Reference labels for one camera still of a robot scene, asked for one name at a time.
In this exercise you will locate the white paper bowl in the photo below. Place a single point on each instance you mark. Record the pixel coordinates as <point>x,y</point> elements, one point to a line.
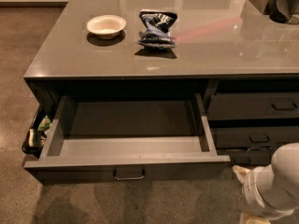
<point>106,26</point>

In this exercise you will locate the right middle grey drawer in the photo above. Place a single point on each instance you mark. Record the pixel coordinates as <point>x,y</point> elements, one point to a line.
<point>255,136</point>

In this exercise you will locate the open grey top drawer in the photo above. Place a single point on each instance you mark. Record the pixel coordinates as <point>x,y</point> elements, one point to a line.
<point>167,138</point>

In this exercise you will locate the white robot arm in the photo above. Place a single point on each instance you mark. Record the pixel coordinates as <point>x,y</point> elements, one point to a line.
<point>287,154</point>

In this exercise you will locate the green white packet in basket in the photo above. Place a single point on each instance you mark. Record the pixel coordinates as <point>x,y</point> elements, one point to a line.
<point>37,137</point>

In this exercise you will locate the metal drawer handle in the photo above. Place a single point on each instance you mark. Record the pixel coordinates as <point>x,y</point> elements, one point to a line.
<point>128,175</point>

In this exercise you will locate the black faceted object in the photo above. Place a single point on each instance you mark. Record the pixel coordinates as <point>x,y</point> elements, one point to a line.
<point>282,10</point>

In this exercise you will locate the grey counter cabinet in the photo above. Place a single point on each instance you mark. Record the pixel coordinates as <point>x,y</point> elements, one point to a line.
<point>125,39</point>

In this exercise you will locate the right bottom grey drawer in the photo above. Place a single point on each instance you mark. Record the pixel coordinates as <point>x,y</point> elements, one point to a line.
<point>249,156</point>

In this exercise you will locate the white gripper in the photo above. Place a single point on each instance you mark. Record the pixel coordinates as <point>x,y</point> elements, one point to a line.
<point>251,188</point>

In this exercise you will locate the crumpled blue chip bag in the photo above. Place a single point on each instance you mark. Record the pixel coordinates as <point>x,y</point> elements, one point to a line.
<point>158,24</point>

